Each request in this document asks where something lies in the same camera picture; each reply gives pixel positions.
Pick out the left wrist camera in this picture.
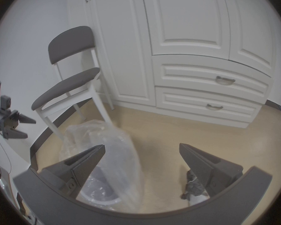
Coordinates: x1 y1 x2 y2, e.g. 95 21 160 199
0 95 12 110

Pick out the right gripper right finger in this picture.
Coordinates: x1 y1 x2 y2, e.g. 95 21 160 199
179 143 244 198

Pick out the crumpled white paper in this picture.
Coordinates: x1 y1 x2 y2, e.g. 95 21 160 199
188 194 211 206

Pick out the black plastic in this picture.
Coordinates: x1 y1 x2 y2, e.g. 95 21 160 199
180 170 210 200

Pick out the white trash bin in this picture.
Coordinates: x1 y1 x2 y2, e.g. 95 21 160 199
78 165 122 207

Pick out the white wardrobe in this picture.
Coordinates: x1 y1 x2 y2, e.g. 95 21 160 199
67 0 278 129

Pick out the clear plastic bag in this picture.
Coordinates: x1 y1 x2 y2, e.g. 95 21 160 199
59 120 142 213

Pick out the white chair with grey seat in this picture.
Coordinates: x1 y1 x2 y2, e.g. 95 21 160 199
31 26 114 141

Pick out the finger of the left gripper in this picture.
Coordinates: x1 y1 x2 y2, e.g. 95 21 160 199
19 113 37 124
5 128 28 140

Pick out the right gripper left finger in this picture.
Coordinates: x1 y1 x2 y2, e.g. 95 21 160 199
40 144 106 197

